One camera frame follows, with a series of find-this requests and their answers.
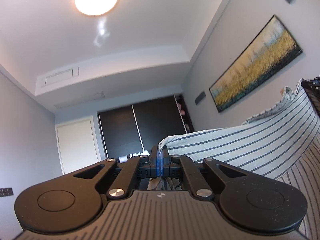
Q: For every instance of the white room door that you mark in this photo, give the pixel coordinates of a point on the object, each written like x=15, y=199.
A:
x=77, y=147

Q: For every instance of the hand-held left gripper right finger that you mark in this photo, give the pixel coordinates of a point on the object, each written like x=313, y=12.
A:
x=163, y=161

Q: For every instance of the black sliding door wardrobe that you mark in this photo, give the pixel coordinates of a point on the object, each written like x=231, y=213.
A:
x=120, y=130

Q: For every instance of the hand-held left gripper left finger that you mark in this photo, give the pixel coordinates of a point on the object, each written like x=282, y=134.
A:
x=156, y=161

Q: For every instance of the framed yellow field painting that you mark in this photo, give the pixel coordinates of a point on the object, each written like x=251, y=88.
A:
x=257, y=65

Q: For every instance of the black wall switch panel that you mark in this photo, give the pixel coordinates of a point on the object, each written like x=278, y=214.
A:
x=5, y=192

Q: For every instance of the ceiling air vent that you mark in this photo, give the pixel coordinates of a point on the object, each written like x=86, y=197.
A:
x=62, y=76

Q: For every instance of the brown striped shirt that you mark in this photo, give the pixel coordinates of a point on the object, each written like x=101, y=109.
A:
x=250, y=145

